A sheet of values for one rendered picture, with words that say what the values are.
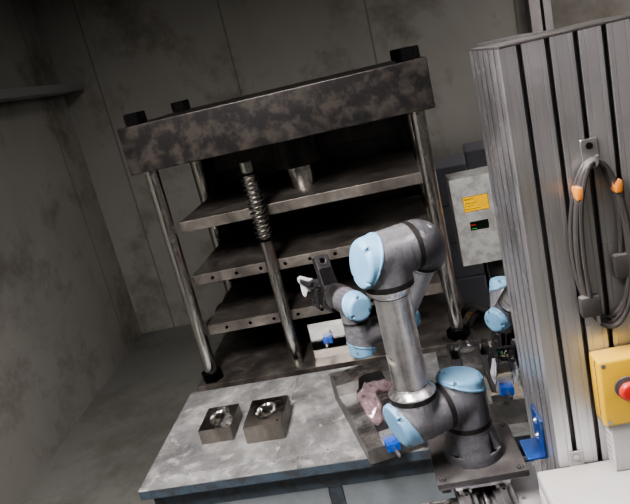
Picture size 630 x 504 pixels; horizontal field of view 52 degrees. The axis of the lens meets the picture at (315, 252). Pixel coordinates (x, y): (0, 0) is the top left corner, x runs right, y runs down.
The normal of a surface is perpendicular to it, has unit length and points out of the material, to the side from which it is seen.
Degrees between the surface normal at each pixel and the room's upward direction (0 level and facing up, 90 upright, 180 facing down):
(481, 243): 90
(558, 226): 90
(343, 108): 90
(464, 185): 90
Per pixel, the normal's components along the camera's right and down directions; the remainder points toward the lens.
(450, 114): -0.04, 0.28
